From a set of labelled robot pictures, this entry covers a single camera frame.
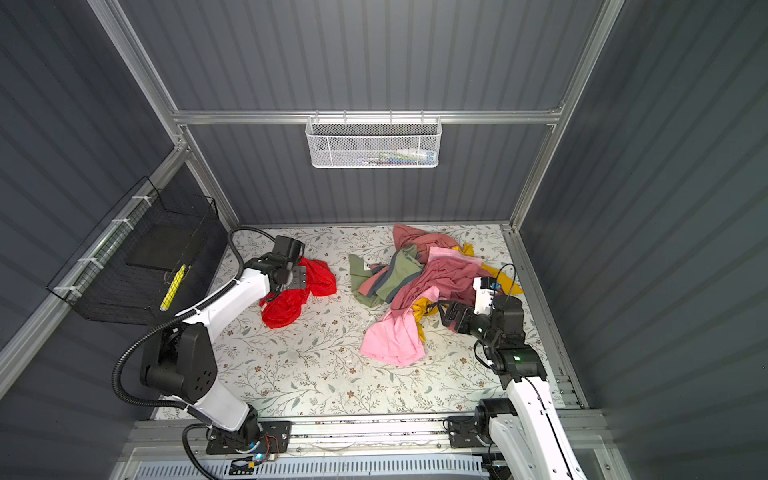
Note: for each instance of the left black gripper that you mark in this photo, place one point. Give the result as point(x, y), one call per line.
point(300, 276)

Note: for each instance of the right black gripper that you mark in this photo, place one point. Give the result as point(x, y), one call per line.
point(457, 307)

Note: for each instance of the red cloth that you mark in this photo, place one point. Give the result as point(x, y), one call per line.
point(278, 311)

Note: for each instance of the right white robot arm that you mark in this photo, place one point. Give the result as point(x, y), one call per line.
point(523, 424)

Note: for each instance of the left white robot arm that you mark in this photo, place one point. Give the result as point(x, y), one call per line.
point(179, 361)

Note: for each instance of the yellow cloth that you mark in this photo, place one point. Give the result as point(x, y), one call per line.
point(448, 275)

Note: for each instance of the light pink cloth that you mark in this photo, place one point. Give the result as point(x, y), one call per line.
point(393, 340)

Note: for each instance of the dusty rose printed shirt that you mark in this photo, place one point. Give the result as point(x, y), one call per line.
point(404, 235)

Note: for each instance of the yellow green brush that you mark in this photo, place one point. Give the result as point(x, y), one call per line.
point(173, 288)

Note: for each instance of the black pad in basket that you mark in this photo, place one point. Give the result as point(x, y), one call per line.
point(165, 248)

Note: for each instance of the olive green shirt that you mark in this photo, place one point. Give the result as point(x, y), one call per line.
point(378, 284)

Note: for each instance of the white vented strip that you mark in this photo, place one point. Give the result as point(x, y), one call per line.
point(425, 466)

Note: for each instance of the items in white basket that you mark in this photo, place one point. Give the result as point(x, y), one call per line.
point(401, 157)

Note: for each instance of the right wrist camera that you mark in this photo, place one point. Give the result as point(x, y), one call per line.
point(485, 292)

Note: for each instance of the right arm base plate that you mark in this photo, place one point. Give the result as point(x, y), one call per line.
point(467, 432)

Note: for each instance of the black wire basket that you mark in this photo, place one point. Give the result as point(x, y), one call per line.
point(97, 283)

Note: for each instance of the white wire mesh basket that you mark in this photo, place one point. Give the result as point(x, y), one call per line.
point(336, 145)

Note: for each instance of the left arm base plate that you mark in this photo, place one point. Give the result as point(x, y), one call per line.
point(270, 437)

